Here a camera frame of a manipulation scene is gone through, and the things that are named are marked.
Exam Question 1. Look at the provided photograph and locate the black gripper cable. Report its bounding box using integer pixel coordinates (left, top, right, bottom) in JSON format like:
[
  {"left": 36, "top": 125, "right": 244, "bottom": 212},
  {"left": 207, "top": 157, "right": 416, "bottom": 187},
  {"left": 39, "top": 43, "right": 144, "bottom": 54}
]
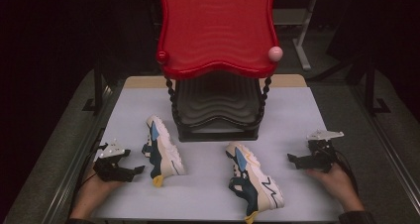
[
  {"left": 67, "top": 142, "right": 110, "bottom": 218},
  {"left": 332, "top": 149, "right": 361, "bottom": 196}
]

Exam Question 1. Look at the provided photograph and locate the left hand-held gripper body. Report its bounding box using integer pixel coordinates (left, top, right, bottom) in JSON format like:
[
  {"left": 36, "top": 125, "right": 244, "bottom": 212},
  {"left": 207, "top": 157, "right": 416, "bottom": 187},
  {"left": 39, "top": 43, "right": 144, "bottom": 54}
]
[{"left": 92, "top": 138, "right": 137, "bottom": 183}]

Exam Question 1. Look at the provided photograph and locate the white and navy sneaker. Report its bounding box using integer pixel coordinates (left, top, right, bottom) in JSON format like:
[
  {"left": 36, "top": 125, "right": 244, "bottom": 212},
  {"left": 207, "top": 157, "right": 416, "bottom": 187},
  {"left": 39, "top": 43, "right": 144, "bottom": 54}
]
[
  {"left": 142, "top": 114, "right": 186, "bottom": 188},
  {"left": 225, "top": 142, "right": 285, "bottom": 224}
]

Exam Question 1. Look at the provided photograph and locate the white metal desk leg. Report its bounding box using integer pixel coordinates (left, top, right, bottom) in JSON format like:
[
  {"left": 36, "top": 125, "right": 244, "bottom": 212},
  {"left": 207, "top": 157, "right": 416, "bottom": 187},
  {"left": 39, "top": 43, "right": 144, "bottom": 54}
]
[{"left": 291, "top": 0, "right": 319, "bottom": 71}]

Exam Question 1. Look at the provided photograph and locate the person's left hand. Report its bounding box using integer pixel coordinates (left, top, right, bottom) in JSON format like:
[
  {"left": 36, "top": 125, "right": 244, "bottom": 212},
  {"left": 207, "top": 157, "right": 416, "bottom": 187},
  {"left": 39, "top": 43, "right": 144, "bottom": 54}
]
[{"left": 79, "top": 166, "right": 126, "bottom": 200}]

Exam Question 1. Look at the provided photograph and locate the grey metal table rail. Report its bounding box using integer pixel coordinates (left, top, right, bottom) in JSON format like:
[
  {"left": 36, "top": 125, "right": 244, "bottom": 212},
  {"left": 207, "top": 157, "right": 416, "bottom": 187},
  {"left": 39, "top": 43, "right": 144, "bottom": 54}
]
[
  {"left": 349, "top": 84, "right": 420, "bottom": 217},
  {"left": 41, "top": 84, "right": 115, "bottom": 224}
]

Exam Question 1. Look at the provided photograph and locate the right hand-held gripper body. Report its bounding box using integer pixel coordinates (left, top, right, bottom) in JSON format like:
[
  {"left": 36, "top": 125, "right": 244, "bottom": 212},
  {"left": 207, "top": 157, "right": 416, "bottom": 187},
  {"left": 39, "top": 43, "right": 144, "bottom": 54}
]
[{"left": 306, "top": 129, "right": 345, "bottom": 174}]

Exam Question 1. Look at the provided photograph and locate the person's right hand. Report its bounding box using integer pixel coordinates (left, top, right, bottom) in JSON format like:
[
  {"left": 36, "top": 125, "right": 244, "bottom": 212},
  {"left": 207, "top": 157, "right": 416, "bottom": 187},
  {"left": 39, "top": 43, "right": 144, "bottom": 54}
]
[{"left": 304, "top": 163, "right": 357, "bottom": 200}]

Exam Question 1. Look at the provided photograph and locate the black metal stand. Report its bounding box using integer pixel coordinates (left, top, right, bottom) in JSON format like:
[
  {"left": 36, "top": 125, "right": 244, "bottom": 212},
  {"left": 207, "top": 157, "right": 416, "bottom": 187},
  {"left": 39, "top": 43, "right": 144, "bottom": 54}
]
[
  {"left": 362, "top": 57, "right": 391, "bottom": 117},
  {"left": 81, "top": 60, "right": 107, "bottom": 115}
]

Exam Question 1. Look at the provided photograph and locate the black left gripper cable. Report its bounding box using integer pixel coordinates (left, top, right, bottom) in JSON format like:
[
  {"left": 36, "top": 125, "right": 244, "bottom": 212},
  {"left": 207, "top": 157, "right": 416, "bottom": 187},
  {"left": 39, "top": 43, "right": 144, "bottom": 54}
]
[{"left": 67, "top": 142, "right": 110, "bottom": 218}]

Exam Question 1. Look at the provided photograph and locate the pale grey table mat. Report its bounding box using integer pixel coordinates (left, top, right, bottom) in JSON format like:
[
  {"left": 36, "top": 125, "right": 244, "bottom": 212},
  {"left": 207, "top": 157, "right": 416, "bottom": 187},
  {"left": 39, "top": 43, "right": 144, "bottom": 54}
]
[{"left": 91, "top": 86, "right": 345, "bottom": 222}]

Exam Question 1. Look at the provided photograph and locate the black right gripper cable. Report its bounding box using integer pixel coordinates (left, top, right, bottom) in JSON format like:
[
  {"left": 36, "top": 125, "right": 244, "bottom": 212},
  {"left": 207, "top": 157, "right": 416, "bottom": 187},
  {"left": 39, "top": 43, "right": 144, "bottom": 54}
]
[{"left": 332, "top": 149, "right": 361, "bottom": 196}]

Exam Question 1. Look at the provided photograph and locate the red and black shoe rack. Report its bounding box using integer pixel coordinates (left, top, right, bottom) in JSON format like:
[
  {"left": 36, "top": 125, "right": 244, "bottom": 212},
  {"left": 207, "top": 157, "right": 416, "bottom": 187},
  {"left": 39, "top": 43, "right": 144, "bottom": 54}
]
[{"left": 156, "top": 0, "right": 284, "bottom": 143}]

